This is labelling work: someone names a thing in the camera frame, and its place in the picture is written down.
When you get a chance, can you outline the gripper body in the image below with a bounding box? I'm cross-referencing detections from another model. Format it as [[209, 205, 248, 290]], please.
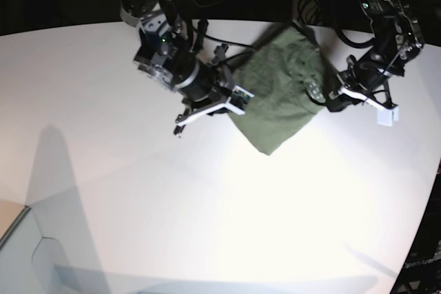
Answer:
[[329, 55, 400, 109], [172, 44, 237, 137]]

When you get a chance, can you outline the green t-shirt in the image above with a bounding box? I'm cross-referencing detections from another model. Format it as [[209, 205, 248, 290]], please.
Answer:
[[230, 28, 332, 156]]

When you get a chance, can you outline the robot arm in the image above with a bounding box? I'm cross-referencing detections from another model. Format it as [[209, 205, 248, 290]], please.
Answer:
[[323, 0, 424, 112], [120, 0, 254, 136]]

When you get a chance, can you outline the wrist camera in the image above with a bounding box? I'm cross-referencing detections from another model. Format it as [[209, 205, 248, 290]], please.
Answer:
[[229, 85, 254, 116], [376, 106, 399, 127]]

